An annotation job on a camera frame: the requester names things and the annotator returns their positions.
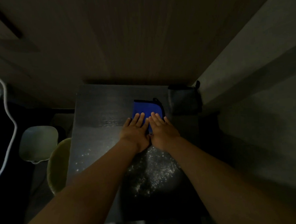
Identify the person's left hand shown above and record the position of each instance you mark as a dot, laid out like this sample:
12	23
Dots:
134	136

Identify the person's left middle finger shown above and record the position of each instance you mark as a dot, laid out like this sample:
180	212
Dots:
140	120

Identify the person's right hand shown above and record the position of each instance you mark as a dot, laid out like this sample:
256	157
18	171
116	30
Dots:
164	135

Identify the person's left little finger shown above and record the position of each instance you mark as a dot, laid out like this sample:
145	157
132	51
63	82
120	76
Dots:
127	122

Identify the yellow-green chair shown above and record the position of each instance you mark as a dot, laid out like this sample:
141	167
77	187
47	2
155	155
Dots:
59	167

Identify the person's right middle finger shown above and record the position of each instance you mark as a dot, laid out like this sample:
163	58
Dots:
156	119

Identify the person's right forearm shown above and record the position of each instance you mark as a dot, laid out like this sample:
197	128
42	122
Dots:
223	185

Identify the person's right little finger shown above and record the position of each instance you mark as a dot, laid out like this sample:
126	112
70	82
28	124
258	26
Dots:
168	121

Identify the white stool seat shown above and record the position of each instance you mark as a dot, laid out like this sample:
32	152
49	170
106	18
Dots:
38	143

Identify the blue cloth with black trim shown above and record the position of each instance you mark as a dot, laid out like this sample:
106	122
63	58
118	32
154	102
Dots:
145	106

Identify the person's left forearm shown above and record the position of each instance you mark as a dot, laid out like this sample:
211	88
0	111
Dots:
87	190

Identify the dark grey cloth with loop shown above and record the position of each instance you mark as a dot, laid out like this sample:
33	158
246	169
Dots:
184	98

